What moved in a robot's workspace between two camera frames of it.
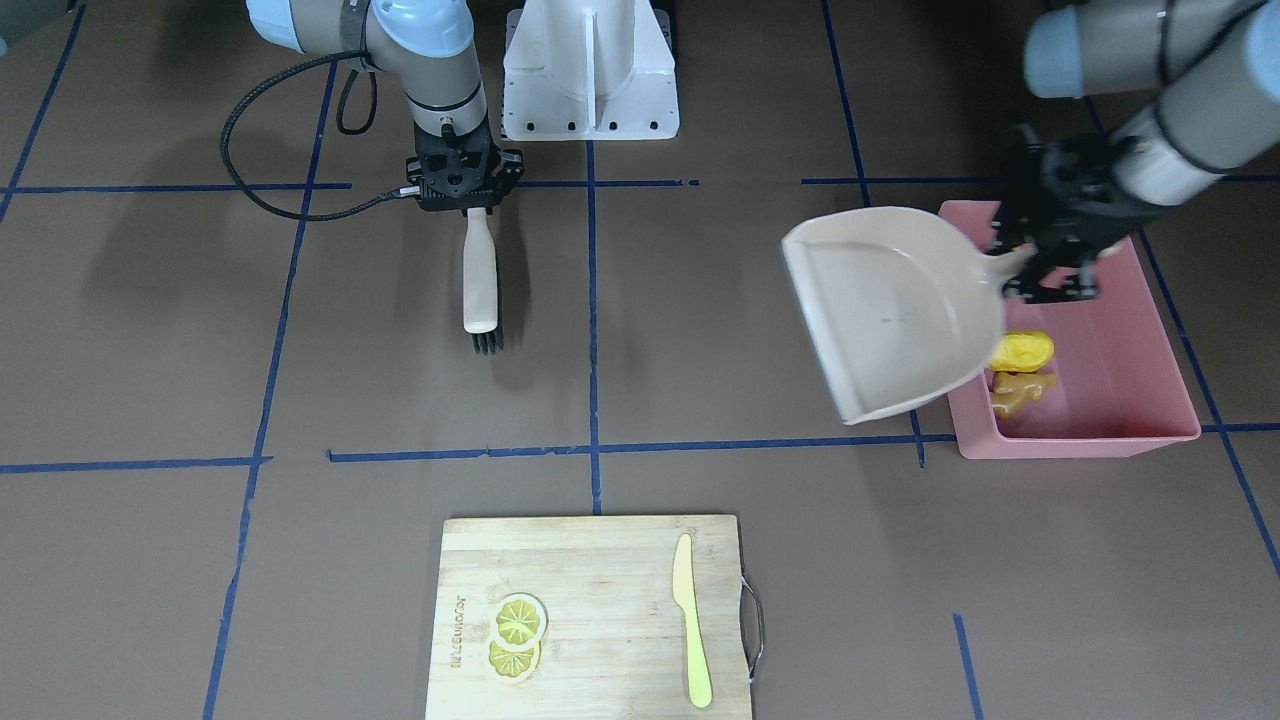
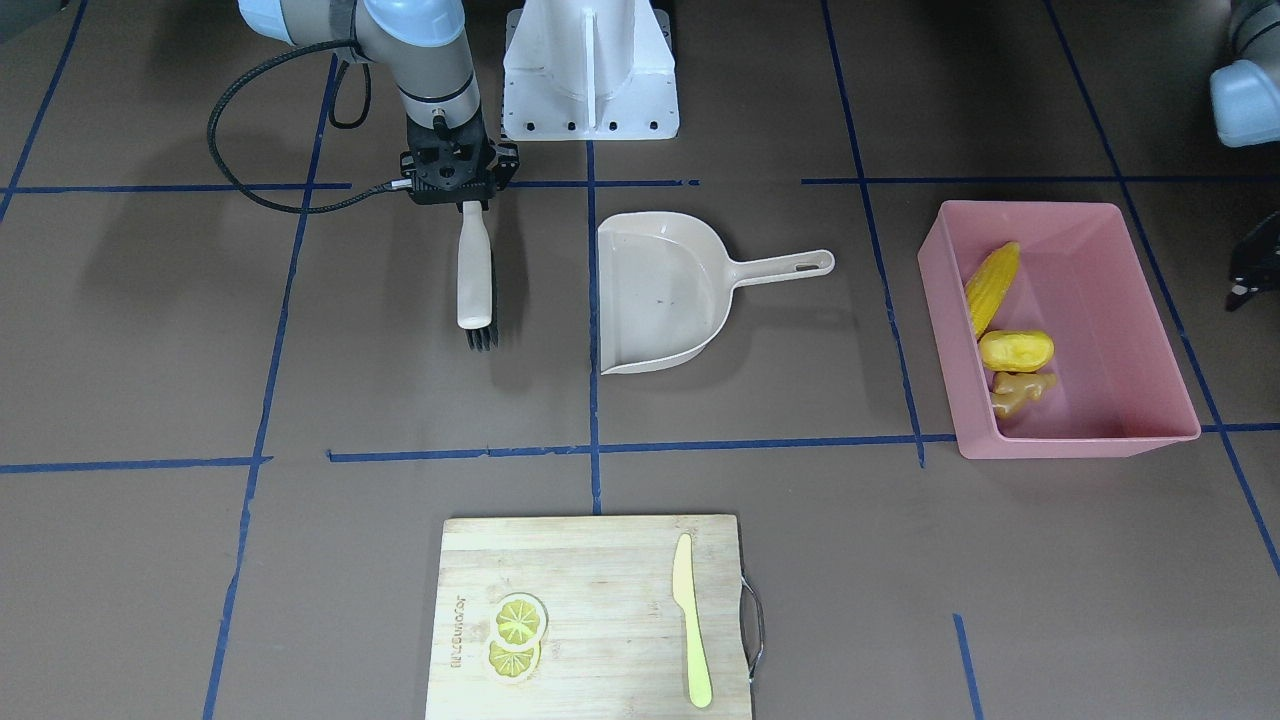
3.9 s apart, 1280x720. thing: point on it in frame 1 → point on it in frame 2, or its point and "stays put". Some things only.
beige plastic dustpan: (901, 310) → (666, 288)
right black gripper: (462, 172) stays put
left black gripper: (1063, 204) → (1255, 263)
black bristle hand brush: (480, 284) stays put
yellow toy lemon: (1024, 351) stays put
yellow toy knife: (699, 684) stays put
